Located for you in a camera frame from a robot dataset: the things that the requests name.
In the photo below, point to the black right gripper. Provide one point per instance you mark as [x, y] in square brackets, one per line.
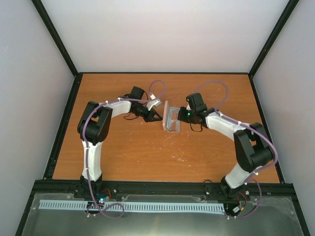
[181, 116]

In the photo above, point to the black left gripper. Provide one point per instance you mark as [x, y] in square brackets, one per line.
[149, 117]

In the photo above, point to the pink glasses case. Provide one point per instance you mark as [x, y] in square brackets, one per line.
[167, 116]

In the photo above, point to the orange transparent sunglasses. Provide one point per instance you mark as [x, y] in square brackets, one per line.
[175, 124]

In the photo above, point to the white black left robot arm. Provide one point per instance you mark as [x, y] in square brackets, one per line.
[94, 125]

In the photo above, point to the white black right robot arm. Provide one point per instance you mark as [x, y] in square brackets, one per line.
[254, 151]

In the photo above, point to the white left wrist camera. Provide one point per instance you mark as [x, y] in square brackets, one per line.
[155, 102]

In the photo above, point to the light blue slotted cable duct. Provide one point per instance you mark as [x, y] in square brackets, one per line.
[211, 208]

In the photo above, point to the black enclosure frame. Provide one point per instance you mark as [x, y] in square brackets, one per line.
[289, 8]

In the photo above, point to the black aluminium mounting rail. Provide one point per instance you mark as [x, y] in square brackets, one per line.
[118, 189]

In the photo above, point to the grey metal base plate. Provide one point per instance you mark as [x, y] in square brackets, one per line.
[255, 217]

